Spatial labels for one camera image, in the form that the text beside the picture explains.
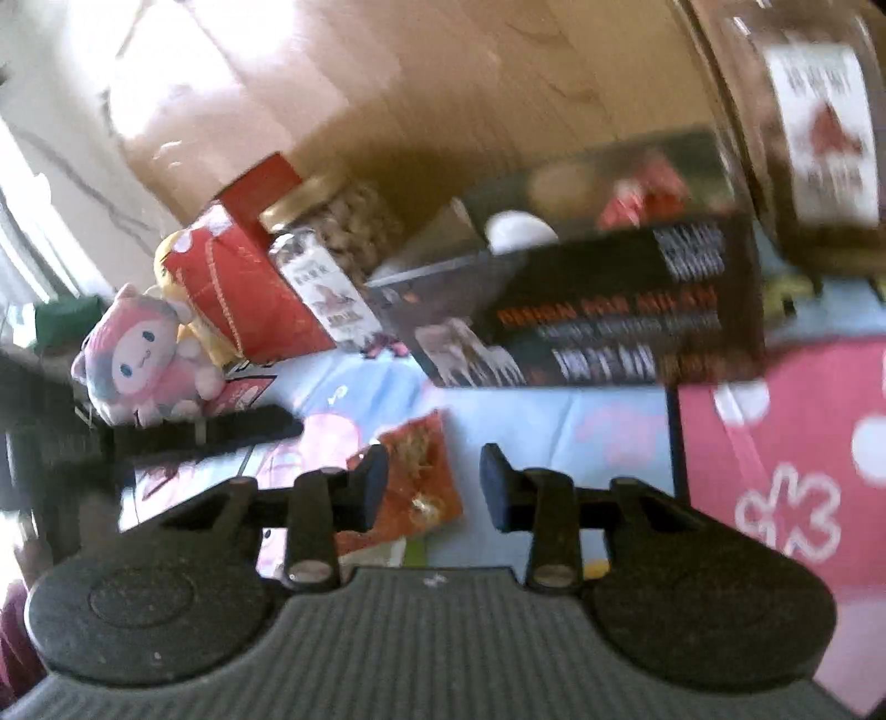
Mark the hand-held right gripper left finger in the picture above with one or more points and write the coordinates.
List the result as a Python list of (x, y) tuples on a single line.
[(374, 481)]

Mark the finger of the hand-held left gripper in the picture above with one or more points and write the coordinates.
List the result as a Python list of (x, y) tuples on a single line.
[(221, 430)]

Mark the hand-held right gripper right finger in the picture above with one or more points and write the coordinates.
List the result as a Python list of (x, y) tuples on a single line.
[(495, 484)]

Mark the red foil snack packet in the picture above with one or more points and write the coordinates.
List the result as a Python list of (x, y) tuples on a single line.
[(415, 478)]

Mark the black printed box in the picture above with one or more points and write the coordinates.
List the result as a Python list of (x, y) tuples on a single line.
[(609, 311)]

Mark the red white hang tag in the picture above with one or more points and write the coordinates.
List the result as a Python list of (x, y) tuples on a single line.
[(246, 393)]

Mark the printed blanket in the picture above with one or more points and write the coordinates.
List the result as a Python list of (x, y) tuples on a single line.
[(595, 429)]

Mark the pink plush toy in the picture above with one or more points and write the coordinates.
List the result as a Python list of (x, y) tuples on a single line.
[(131, 353)]

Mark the green box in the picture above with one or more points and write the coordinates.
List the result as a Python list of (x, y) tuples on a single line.
[(66, 320)]

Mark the red gift box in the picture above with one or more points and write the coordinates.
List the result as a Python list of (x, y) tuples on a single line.
[(249, 277)]

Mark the yellow plush toy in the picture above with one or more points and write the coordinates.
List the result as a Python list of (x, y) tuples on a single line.
[(173, 259)]

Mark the cashew jar with gold lid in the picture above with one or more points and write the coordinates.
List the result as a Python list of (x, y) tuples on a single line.
[(339, 235)]

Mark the white round snack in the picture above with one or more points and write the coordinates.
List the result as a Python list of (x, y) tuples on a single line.
[(519, 232)]

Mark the red wrapped snack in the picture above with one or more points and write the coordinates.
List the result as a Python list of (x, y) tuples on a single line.
[(644, 190)]

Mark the wooden board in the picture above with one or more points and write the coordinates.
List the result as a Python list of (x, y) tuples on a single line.
[(415, 76)]

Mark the pecan jar with gold lid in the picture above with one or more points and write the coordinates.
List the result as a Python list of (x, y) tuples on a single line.
[(796, 124)]

